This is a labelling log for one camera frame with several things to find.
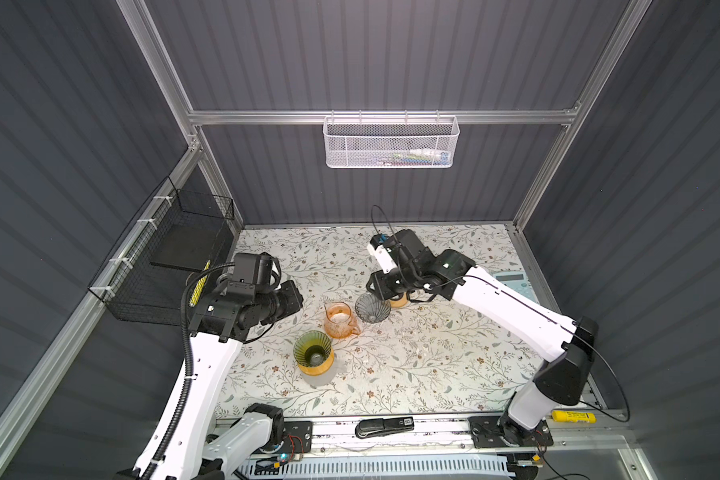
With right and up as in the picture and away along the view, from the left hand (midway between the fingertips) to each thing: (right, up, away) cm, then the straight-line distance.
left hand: (302, 297), depth 70 cm
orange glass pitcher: (+6, -11, +25) cm, 28 cm away
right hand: (+17, +2, +5) cm, 18 cm away
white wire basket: (+25, +57, +53) cm, 82 cm away
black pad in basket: (-30, +12, +5) cm, 33 cm away
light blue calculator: (+67, +1, +30) cm, 74 cm away
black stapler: (+19, -31, +1) cm, 36 cm away
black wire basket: (-38, +2, -3) cm, 38 cm away
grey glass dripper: (+17, -7, +24) cm, 30 cm away
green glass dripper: (+1, -15, +9) cm, 17 cm away
